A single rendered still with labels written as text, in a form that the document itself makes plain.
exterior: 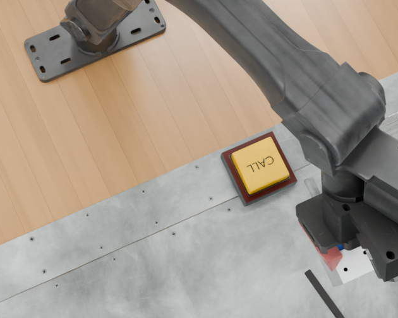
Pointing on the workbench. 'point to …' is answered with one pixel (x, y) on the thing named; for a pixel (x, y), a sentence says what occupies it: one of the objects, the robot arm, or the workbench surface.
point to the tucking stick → (323, 294)
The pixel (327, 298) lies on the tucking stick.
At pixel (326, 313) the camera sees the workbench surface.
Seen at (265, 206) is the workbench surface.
